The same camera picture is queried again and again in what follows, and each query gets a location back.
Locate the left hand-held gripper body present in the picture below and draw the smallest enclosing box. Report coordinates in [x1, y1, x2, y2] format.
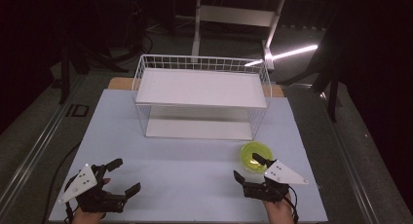
[56, 163, 129, 214]

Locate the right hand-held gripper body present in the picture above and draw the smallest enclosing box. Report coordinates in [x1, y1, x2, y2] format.
[243, 159, 310, 204]

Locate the green bowl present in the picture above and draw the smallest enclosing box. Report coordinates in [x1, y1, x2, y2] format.
[240, 140, 275, 173]

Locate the white wire shelf rack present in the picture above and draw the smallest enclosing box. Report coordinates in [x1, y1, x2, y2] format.
[131, 54, 273, 141]

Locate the person's left hand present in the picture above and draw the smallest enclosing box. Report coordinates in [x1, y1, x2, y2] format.
[70, 177, 112, 224]

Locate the person's right hand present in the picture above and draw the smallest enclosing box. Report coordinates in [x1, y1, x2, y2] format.
[262, 192, 295, 224]

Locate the pale blue table board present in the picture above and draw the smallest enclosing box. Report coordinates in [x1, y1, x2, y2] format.
[48, 88, 329, 224]

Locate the black floor socket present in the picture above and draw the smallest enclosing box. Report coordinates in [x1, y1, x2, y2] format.
[65, 103, 91, 118]

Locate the black metal stand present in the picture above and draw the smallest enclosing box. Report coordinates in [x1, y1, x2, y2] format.
[277, 19, 345, 124]
[57, 38, 130, 105]

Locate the white light strip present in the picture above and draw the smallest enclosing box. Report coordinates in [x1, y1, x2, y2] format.
[244, 44, 319, 68]

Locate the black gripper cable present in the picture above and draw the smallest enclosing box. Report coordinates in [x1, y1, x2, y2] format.
[63, 202, 75, 224]
[286, 184, 300, 224]

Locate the black floor cable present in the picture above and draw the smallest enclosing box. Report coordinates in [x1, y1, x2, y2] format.
[41, 140, 82, 224]

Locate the metal floor rail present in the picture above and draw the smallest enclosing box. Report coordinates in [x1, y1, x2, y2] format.
[0, 75, 84, 207]
[319, 92, 381, 224]

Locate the white metal stand frame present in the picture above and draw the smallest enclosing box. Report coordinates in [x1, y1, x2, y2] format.
[190, 0, 286, 71]

